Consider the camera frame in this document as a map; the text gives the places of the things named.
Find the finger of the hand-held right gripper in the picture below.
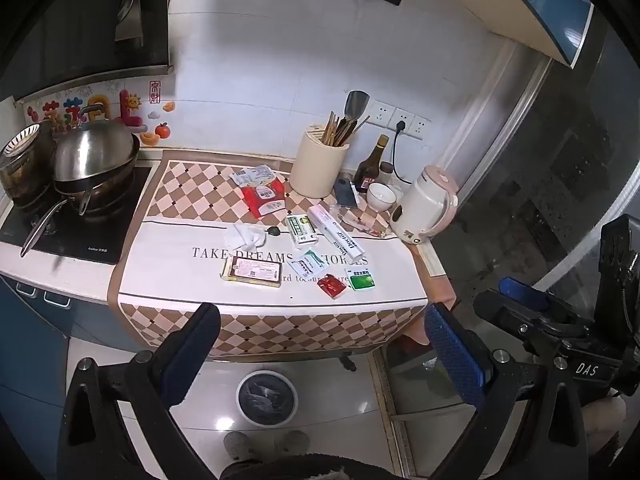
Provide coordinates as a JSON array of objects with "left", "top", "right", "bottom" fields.
[
  {"left": 498, "top": 276, "right": 556, "bottom": 313},
  {"left": 472, "top": 289, "right": 539, "bottom": 342}
]

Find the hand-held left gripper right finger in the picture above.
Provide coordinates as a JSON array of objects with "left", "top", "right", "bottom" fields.
[{"left": 424, "top": 302, "right": 593, "bottom": 480}]

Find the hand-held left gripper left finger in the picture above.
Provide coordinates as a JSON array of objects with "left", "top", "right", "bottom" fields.
[{"left": 57, "top": 301, "right": 223, "bottom": 480}]

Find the round trash bin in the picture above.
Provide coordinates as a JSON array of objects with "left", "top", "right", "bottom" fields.
[{"left": 235, "top": 370, "right": 300, "bottom": 427}]

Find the clear plastic wrapper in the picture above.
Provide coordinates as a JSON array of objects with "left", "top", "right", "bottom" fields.
[{"left": 336, "top": 207, "right": 392, "bottom": 239}]

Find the person's right forearm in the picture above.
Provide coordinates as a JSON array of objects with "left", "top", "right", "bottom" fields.
[{"left": 582, "top": 395, "right": 628, "bottom": 436}]

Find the checkered table mat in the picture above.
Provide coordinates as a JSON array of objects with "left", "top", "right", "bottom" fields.
[{"left": 107, "top": 149, "right": 458, "bottom": 361}]

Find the yellow flat box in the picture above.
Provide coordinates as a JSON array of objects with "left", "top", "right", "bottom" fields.
[{"left": 220, "top": 255, "right": 283, "bottom": 288}]

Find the grey fuzzy slipper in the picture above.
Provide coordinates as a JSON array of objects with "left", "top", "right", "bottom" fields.
[
  {"left": 274, "top": 430, "right": 311, "bottom": 461},
  {"left": 222, "top": 430, "right": 256, "bottom": 463}
]

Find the glass sliding door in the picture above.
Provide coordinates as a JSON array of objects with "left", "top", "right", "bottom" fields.
[{"left": 435, "top": 40, "right": 640, "bottom": 321}]

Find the crumpled white tissue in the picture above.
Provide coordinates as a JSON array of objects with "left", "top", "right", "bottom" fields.
[{"left": 223, "top": 223, "right": 268, "bottom": 261}]

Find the white and pink electric kettle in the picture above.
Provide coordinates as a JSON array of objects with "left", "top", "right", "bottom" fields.
[{"left": 389, "top": 165, "right": 459, "bottom": 245}]

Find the red sachet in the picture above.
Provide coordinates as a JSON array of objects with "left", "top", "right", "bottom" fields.
[{"left": 317, "top": 273, "right": 347, "bottom": 300}]

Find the white and green sachet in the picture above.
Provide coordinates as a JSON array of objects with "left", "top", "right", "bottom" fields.
[{"left": 290, "top": 249, "right": 326, "bottom": 281}]

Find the black cooktop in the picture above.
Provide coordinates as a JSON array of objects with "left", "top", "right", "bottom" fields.
[{"left": 0, "top": 165, "right": 153, "bottom": 266}]

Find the green and white medicine box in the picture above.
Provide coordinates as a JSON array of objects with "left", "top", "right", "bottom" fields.
[{"left": 285, "top": 214, "right": 319, "bottom": 249}]

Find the white bowl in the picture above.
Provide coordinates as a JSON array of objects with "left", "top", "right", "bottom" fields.
[{"left": 367, "top": 182, "right": 398, "bottom": 212}]

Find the blue base cabinet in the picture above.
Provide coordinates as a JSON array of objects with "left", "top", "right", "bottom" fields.
[{"left": 0, "top": 270, "right": 116, "bottom": 461}]

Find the red tissue pack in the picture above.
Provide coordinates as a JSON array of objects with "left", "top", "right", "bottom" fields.
[{"left": 241, "top": 180, "right": 287, "bottom": 219}]

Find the long white box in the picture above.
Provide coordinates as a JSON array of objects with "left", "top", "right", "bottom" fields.
[{"left": 306, "top": 205, "right": 365, "bottom": 263}]

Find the white and blue packet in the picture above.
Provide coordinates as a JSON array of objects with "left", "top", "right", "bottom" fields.
[{"left": 229, "top": 165, "right": 277, "bottom": 187}]

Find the brown sauce bottle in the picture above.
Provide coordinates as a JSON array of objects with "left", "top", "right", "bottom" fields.
[{"left": 354, "top": 134, "right": 391, "bottom": 193}]

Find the blue smartphone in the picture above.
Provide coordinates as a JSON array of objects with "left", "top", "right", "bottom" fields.
[{"left": 333, "top": 178, "right": 360, "bottom": 209}]

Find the cream utensil holder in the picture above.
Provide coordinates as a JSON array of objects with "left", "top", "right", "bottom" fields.
[{"left": 290, "top": 127, "right": 351, "bottom": 198}]

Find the stainless steel pot lid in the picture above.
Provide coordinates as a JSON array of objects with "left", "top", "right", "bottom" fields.
[{"left": 52, "top": 105, "right": 142, "bottom": 183}]

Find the glass pot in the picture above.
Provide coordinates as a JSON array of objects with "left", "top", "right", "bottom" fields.
[{"left": 0, "top": 125, "right": 57, "bottom": 207}]

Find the bundle of chopsticks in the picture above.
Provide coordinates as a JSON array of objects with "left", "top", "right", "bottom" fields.
[{"left": 320, "top": 110, "right": 371, "bottom": 147}]

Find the metal spatula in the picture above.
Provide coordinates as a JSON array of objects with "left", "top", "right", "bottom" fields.
[{"left": 345, "top": 90, "right": 371, "bottom": 133}]

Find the patterned bowl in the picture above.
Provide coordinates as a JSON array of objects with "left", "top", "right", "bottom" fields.
[{"left": 0, "top": 127, "right": 42, "bottom": 158}]

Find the black range hood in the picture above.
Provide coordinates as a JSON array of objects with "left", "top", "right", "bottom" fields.
[{"left": 0, "top": 0, "right": 171, "bottom": 101}]

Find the dark wok with handle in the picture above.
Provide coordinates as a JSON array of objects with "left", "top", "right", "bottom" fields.
[{"left": 20, "top": 157, "right": 142, "bottom": 258}]

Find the black power cable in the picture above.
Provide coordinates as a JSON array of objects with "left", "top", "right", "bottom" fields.
[{"left": 390, "top": 120, "right": 415, "bottom": 187}]

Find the group of colourful wall stickers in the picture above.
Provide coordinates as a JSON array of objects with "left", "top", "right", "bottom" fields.
[{"left": 25, "top": 80, "right": 176, "bottom": 147}]

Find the cream and blue wall cabinet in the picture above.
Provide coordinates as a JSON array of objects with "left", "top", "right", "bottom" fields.
[{"left": 462, "top": 0, "right": 596, "bottom": 68}]

